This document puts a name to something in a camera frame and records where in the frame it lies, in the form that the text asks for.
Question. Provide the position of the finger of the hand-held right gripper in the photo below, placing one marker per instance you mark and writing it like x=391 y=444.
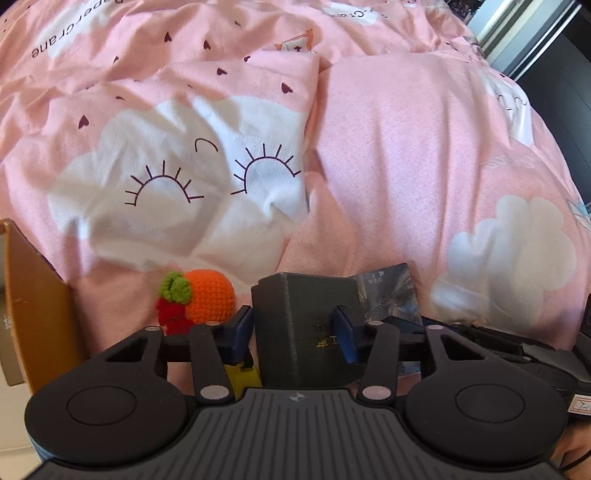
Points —
x=498 y=346

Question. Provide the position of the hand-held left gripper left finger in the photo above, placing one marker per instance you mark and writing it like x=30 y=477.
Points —
x=241 y=332

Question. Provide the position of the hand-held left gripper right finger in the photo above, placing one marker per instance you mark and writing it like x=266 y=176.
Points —
x=344 y=334

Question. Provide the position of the dark grey gift box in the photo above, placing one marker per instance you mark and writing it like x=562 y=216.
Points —
x=295 y=323

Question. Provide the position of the orange cardboard box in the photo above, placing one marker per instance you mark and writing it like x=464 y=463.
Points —
x=41 y=323

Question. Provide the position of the crocheted orange and strawberry charm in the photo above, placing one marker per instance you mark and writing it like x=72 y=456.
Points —
x=210 y=295

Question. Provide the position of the small yellow toy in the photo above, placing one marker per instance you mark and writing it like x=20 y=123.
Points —
x=242 y=381

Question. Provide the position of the shiny dark card packet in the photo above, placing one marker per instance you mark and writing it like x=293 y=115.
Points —
x=388 y=293

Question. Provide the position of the pink printed blanket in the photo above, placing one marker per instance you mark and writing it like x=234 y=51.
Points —
x=392 y=161

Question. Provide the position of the dark sliding wardrobe door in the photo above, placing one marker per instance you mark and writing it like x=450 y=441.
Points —
x=563 y=101

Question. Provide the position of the white door frame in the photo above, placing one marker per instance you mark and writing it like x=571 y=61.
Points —
x=512 y=32

